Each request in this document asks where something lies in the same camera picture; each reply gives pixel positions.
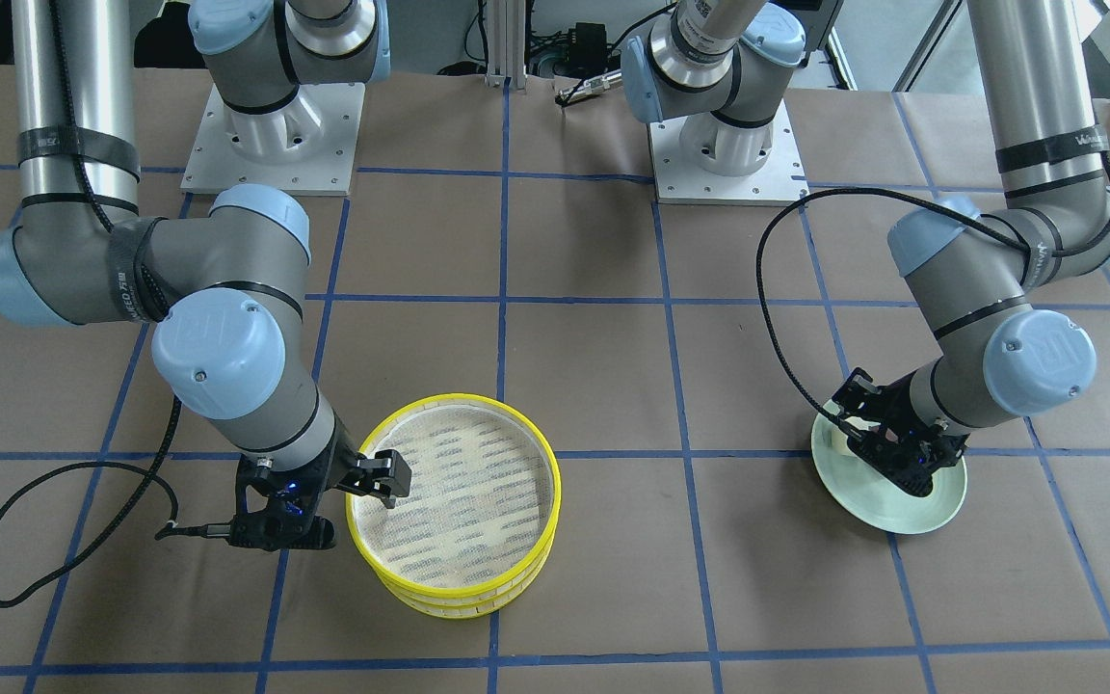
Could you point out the yellow steamer layer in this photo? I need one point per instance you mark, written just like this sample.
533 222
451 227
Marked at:
499 593
486 494

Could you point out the pale green plate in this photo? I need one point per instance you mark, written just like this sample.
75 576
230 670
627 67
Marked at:
860 489

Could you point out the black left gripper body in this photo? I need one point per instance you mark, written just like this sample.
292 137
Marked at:
894 405

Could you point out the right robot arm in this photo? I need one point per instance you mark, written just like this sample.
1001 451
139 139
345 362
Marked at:
223 291

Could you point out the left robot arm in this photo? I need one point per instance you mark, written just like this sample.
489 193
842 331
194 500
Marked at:
723 67

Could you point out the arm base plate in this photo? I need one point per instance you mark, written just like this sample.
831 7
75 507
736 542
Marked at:
700 160
306 148

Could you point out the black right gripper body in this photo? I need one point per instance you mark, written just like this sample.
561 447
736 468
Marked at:
328 469

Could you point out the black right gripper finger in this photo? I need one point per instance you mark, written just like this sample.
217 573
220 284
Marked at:
385 476

